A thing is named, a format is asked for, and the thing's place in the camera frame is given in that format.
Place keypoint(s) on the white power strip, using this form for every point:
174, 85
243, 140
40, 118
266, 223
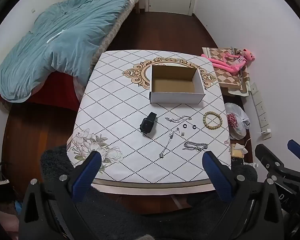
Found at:
261, 110

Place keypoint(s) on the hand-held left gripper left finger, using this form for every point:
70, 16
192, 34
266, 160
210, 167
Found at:
86, 177

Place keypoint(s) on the white plastic bag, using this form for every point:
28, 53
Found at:
240, 120

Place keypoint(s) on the dark fuzzy clothing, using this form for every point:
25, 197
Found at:
130, 217

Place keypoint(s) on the white cardboard box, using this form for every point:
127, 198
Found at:
176, 97

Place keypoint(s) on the red bed skirt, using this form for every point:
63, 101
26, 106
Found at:
55, 90

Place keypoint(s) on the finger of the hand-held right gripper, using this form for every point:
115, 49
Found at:
267, 158
298, 148

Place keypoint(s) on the pink plush toy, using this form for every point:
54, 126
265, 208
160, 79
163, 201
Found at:
227, 61

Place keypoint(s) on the light blue duvet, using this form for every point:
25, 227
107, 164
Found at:
65, 42

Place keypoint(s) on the yellow packet with tissue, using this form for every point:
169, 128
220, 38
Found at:
237, 151

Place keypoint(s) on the white plug charger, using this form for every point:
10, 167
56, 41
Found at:
267, 132

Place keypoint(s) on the brown checkered mat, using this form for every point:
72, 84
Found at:
230, 82

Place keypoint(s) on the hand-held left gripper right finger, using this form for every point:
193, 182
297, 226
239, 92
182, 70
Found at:
216, 177

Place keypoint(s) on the black smartwatch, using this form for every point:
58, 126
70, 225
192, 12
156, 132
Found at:
148, 123

